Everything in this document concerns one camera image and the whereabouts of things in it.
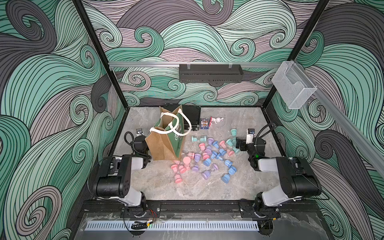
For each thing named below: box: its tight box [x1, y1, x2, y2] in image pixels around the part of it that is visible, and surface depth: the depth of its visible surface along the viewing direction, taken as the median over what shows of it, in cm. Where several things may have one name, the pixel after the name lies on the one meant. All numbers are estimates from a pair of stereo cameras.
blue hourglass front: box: [221, 160, 237, 184], surface depth 86 cm
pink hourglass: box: [171, 164, 183, 184], surface depth 87 cm
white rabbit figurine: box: [211, 117, 224, 124], surface depth 112 cm
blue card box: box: [200, 118, 209, 129], surface depth 109 cm
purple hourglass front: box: [201, 163, 219, 180], surface depth 87 cm
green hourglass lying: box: [191, 135, 207, 142], surface depth 100 cm
